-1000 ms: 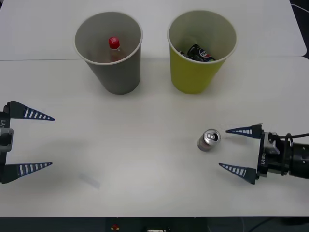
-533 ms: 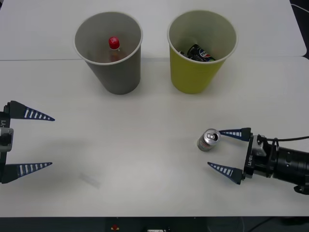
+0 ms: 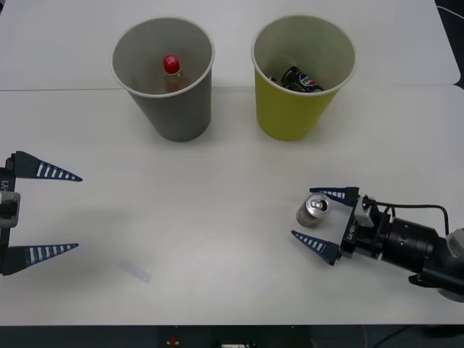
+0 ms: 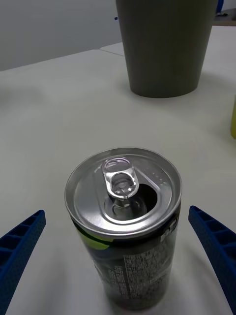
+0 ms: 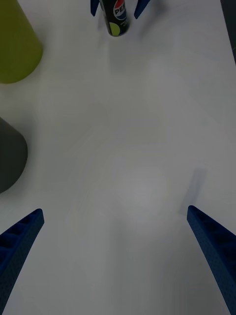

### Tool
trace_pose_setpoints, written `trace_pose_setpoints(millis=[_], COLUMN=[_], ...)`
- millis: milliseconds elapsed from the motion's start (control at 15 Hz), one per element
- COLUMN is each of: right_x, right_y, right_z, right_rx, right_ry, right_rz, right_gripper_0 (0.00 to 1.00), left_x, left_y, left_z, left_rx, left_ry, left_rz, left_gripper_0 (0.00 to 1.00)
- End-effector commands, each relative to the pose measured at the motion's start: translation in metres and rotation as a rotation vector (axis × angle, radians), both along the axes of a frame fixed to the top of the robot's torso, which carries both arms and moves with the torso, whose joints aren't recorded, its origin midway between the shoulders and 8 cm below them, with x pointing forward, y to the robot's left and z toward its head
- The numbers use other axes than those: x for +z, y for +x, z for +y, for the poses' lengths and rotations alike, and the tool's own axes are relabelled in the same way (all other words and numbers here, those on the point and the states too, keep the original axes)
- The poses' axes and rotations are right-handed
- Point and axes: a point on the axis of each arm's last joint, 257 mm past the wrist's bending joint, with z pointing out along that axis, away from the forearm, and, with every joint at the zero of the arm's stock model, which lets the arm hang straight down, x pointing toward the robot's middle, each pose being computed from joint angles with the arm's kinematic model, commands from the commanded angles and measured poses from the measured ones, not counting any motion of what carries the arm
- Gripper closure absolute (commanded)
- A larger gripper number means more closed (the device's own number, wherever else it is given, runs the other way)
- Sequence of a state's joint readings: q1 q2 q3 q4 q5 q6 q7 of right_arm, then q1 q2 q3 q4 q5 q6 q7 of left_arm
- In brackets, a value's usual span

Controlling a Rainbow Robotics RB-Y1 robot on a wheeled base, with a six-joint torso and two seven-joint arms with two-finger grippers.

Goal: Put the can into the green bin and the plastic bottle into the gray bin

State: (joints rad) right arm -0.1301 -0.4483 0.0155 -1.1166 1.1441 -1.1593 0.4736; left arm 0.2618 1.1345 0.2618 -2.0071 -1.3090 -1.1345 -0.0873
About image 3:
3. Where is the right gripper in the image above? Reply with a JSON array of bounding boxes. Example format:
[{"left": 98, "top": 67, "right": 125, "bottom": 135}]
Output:
[{"left": 290, "top": 186, "right": 386, "bottom": 267}]

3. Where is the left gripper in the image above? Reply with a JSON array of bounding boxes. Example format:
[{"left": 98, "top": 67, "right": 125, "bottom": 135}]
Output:
[{"left": 0, "top": 150, "right": 83, "bottom": 276}]

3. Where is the black can with silver top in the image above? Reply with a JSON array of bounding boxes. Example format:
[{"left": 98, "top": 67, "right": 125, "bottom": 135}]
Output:
[{"left": 297, "top": 193, "right": 333, "bottom": 228}]

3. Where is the yellow-green plastic waste bin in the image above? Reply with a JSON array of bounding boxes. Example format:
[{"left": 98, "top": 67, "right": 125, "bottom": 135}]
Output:
[{"left": 251, "top": 14, "right": 358, "bottom": 141}]

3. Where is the black can with blue-red print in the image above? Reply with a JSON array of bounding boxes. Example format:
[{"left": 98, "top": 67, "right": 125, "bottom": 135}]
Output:
[{"left": 281, "top": 66, "right": 324, "bottom": 94}]

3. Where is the grey plastic waste bin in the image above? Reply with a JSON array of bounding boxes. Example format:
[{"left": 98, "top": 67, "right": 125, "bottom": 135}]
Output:
[{"left": 110, "top": 16, "right": 215, "bottom": 143}]

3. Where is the plastic bottle with red cap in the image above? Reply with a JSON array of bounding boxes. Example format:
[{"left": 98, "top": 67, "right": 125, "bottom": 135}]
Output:
[{"left": 162, "top": 54, "right": 193, "bottom": 94}]

